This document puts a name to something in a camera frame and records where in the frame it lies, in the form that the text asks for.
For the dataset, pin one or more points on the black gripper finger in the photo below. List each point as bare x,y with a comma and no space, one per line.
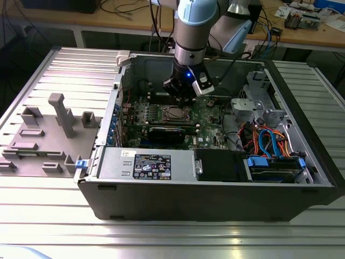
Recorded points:
186,97
172,87

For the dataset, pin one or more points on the blue case latch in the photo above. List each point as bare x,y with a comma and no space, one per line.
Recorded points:
81,164

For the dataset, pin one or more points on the grey power supply unit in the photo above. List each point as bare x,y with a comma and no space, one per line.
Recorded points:
116,162

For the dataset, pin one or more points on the grey parts rack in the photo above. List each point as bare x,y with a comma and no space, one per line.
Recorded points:
54,151

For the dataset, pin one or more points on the green motherboard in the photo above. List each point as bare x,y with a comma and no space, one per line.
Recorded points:
207,126

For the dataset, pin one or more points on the black open PC case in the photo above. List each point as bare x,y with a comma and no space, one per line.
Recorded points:
188,202

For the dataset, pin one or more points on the CPU socket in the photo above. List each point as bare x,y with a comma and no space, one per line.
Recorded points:
161,119

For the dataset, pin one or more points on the white small box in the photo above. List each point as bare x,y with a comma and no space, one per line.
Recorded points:
248,51

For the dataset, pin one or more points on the black graphics card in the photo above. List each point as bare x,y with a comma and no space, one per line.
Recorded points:
167,135

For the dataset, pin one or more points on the black RAM slot bank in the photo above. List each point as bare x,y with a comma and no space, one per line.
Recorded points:
161,124
161,99

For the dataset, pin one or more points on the pale blue object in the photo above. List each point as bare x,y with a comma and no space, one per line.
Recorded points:
27,255

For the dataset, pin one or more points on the wooden desk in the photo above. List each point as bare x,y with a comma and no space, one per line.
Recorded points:
121,19

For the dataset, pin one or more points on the hard disk in blue carrier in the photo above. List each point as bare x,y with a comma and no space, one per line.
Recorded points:
258,162

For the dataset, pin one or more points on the white wrist camera grey face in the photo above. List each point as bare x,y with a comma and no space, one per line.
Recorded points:
203,85

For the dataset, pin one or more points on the black optical drive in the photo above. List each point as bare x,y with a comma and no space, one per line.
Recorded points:
218,164

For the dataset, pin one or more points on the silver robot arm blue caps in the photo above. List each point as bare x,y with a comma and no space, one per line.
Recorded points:
188,35

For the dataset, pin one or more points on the coin cell battery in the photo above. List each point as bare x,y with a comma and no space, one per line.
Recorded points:
211,102

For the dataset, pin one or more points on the metal drive cage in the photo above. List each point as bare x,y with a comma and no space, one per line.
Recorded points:
242,105

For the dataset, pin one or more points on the black box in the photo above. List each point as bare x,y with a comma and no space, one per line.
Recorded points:
59,5

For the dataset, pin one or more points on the small electronic device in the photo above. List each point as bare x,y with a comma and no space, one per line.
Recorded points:
292,21

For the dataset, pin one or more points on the green RAM stick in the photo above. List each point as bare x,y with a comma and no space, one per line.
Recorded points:
29,154

